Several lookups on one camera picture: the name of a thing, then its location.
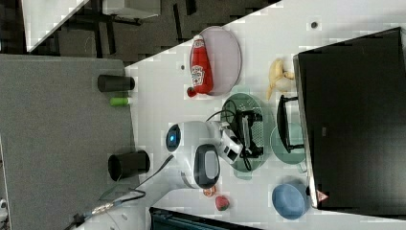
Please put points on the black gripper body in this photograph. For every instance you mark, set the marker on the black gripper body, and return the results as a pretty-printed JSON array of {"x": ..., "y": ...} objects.
[{"x": 248, "y": 129}]

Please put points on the green plastic strainer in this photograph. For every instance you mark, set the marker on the green plastic strainer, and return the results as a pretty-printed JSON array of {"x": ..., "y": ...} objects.
[{"x": 242, "y": 98}]

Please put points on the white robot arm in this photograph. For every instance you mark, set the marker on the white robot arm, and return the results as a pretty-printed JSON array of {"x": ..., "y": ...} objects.
[{"x": 195, "y": 149}]

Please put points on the yellow plush banana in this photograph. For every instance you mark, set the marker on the yellow plush banana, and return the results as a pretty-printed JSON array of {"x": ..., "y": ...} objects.
[{"x": 276, "y": 74}]

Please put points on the small red toy strawberry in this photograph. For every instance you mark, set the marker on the small red toy strawberry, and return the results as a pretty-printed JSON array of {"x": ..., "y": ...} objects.
[{"x": 191, "y": 92}]

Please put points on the red plush ketchup bottle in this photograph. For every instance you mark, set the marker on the red plush ketchup bottle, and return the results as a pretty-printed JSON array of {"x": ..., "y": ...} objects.
[{"x": 201, "y": 71}]

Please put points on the grey round plate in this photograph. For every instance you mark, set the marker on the grey round plate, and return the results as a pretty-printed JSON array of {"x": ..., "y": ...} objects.
[{"x": 225, "y": 58}]

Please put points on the toy orange slice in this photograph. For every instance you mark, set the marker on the toy orange slice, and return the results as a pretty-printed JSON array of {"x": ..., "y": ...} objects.
[{"x": 209, "y": 192}]

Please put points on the large red toy strawberry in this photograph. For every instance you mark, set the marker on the large red toy strawberry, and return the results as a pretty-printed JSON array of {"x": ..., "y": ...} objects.
[{"x": 222, "y": 203}]

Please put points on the blue plastic bowl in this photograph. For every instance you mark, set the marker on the blue plastic bowl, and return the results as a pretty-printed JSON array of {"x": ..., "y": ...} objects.
[{"x": 290, "y": 200}]

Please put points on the green small bottle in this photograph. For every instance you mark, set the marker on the green small bottle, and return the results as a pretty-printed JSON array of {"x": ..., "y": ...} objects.
[{"x": 120, "y": 101}]

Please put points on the black utensil holder cup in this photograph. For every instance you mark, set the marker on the black utensil holder cup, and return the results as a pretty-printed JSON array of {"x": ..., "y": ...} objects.
[{"x": 125, "y": 165}]

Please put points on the black cylinder container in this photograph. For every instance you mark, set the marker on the black cylinder container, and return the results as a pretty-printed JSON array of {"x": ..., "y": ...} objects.
[{"x": 108, "y": 83}]

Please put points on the white side table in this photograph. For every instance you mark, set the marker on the white side table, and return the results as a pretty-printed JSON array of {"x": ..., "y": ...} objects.
[{"x": 43, "y": 17}]

